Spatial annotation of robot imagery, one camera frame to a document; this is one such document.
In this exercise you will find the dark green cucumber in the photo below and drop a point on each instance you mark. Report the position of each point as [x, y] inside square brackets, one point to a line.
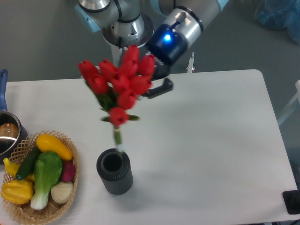
[27, 166]

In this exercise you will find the small yellow banana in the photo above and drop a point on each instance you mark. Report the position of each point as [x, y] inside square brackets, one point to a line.
[11, 169]

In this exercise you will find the white frame at right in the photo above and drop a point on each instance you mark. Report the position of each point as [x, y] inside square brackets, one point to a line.
[291, 106]

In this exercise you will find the red tulip bouquet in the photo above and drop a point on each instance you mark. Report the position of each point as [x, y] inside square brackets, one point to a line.
[117, 88]

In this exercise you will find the white garlic bulb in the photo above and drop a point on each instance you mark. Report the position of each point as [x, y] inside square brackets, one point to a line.
[61, 192]

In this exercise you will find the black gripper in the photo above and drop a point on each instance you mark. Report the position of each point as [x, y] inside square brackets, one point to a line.
[167, 44]

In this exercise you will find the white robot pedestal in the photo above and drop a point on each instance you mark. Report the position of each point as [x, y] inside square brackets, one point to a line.
[120, 35]

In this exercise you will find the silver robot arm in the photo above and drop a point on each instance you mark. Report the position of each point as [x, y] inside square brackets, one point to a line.
[192, 16]

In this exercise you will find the white metal base bracket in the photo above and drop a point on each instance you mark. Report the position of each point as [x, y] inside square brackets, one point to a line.
[191, 67]

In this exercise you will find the blue plastic bag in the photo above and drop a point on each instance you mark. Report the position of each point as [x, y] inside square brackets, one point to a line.
[280, 15]

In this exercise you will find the black device at table edge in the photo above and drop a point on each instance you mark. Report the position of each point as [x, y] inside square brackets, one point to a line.
[292, 201]

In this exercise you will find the yellow squash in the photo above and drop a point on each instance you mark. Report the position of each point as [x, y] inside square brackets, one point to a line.
[47, 142]

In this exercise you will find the woven wicker basket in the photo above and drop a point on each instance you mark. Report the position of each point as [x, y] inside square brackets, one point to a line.
[24, 214]

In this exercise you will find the green bok choy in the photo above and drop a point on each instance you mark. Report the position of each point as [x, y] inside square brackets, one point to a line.
[48, 168]

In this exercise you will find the dark grey ribbed vase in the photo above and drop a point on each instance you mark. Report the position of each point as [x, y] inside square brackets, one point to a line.
[114, 169]

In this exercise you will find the yellow bell pepper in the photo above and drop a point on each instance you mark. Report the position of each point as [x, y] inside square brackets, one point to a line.
[17, 191]

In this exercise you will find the blue handled saucepan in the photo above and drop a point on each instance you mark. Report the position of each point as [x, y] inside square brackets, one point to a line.
[12, 131]

